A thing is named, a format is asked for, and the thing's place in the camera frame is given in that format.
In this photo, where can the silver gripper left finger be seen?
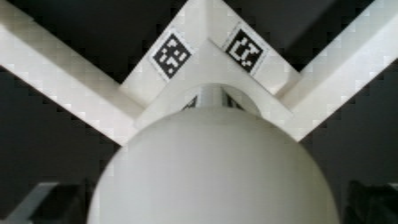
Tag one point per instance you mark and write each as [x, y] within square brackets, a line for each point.
[52, 206]

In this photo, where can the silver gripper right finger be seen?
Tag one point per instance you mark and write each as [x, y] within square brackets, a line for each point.
[372, 204]

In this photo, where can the white lamp bulb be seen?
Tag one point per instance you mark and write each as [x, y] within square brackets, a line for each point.
[212, 170]

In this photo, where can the white lamp base block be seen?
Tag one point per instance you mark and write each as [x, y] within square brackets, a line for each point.
[210, 52]

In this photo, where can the white U-shaped fence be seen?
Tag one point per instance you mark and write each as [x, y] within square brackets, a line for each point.
[67, 78]

